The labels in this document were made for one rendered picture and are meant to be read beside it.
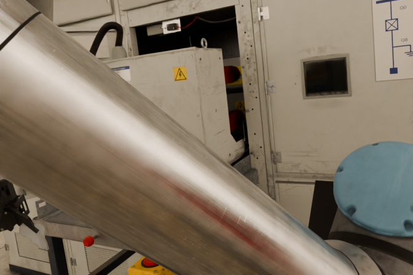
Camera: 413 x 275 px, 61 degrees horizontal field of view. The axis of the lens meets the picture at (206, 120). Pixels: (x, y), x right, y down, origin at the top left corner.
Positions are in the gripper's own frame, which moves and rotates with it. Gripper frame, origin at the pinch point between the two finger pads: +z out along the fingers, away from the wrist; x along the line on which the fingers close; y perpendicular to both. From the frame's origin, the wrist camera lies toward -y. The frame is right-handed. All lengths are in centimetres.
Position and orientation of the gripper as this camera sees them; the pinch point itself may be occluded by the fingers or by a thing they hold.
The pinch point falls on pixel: (16, 261)
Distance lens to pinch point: 102.1
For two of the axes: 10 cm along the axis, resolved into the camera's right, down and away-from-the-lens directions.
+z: 2.1, 9.6, 2.1
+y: -1.4, -1.8, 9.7
